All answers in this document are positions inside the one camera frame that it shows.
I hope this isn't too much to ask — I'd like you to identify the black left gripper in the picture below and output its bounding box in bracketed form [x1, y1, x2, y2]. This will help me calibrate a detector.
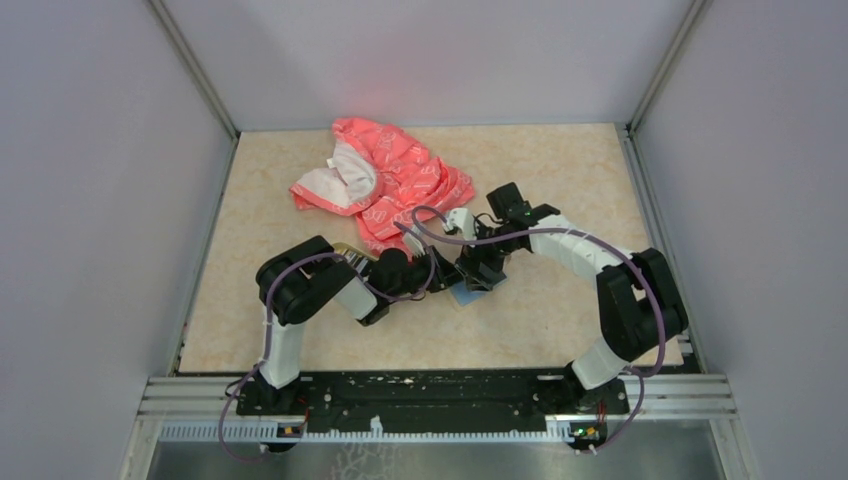
[387, 244, 464, 300]

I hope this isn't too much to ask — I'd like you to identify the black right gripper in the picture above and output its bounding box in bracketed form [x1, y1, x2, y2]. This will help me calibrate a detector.
[455, 218, 521, 292]

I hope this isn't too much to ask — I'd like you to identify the beige blue card holder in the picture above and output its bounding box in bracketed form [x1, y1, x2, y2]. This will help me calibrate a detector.
[448, 278, 507, 308]

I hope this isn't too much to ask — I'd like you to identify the gold card tin box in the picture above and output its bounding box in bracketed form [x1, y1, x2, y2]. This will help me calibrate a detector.
[333, 242, 376, 276]

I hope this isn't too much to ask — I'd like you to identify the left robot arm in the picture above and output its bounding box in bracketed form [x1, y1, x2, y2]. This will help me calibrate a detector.
[255, 235, 463, 414]

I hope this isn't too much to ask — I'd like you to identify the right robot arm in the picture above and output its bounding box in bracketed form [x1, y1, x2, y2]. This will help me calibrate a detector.
[443, 183, 688, 412]

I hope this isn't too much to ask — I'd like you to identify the pink patterned cloth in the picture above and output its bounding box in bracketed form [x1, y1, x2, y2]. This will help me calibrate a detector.
[289, 117, 475, 254]

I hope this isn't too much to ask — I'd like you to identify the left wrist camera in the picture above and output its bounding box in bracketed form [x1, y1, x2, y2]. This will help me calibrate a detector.
[402, 226, 430, 259]

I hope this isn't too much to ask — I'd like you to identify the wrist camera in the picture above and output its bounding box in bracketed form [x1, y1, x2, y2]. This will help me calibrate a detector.
[402, 226, 430, 259]
[443, 208, 477, 241]

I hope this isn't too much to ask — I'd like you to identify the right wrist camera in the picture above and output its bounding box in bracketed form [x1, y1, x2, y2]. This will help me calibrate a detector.
[443, 208, 477, 241]

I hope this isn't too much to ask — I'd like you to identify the white slotted cable duct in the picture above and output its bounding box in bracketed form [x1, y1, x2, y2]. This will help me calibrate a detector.
[159, 420, 574, 444]

